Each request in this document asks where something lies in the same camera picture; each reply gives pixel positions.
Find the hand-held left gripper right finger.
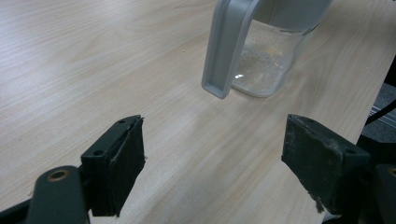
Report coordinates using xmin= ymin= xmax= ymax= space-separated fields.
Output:
xmin=280 ymin=113 xmax=372 ymax=217

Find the black cable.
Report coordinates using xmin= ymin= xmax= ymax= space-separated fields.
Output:
xmin=363 ymin=100 xmax=396 ymax=127

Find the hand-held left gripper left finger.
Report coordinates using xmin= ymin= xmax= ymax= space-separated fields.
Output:
xmin=80 ymin=114 xmax=147 ymax=218

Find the aluminium cross rail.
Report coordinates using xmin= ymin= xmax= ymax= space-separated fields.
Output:
xmin=368 ymin=105 xmax=396 ymax=128

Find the clear pitcher with grey handle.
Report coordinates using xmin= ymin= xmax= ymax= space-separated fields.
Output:
xmin=201 ymin=0 xmax=333 ymax=100

